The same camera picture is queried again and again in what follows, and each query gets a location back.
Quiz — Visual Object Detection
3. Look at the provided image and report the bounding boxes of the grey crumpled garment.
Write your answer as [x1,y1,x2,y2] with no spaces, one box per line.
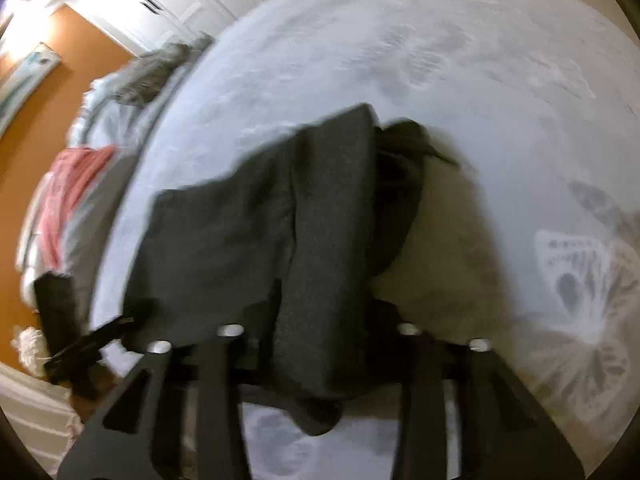
[113,42,190,107]

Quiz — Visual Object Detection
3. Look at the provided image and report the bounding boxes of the dark grey pants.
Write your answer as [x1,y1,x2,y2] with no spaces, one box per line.
[121,102,501,438]

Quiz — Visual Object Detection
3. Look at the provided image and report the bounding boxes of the grey butterfly bedspread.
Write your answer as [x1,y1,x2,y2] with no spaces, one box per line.
[89,0,639,479]

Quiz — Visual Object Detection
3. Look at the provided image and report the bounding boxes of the coral pink cloth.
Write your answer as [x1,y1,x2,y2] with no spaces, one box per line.
[38,145,118,270]

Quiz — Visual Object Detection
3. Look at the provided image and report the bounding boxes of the framed wall picture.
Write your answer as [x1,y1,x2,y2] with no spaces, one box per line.
[0,44,62,136]

